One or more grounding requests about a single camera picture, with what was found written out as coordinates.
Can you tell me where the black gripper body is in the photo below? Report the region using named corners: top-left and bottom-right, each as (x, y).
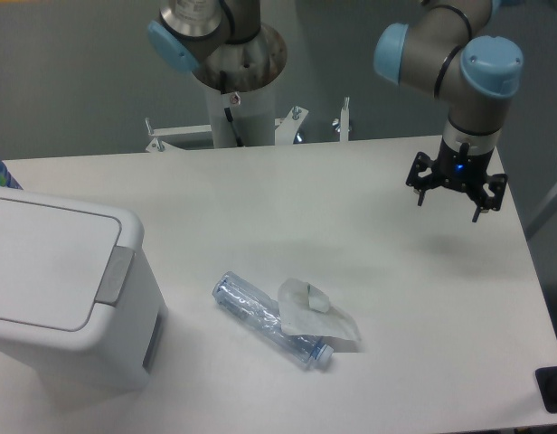
top-left (430, 138), bottom-right (494, 193)

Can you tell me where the crushed clear plastic bottle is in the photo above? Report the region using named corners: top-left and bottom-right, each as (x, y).
top-left (212, 272), bottom-right (334, 370)

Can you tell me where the crumpled white paper wrapper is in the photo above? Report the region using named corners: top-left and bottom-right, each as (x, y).
top-left (278, 278), bottom-right (361, 341)

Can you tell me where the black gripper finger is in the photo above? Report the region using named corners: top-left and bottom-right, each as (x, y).
top-left (471, 174), bottom-right (507, 222)
top-left (406, 152), bottom-right (447, 206)

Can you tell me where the white metal base frame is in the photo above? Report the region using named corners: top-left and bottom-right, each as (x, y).
top-left (144, 96), bottom-right (355, 153)

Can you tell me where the black clamp at table edge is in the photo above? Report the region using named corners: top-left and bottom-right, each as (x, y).
top-left (535, 366), bottom-right (557, 414)

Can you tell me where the white furniture leg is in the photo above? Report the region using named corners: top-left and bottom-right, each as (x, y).
top-left (524, 182), bottom-right (557, 240)

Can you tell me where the white push-lid trash can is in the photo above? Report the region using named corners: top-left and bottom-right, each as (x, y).
top-left (0, 187), bottom-right (167, 390)

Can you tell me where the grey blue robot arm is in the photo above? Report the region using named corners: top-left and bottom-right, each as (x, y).
top-left (146, 1), bottom-right (524, 213)

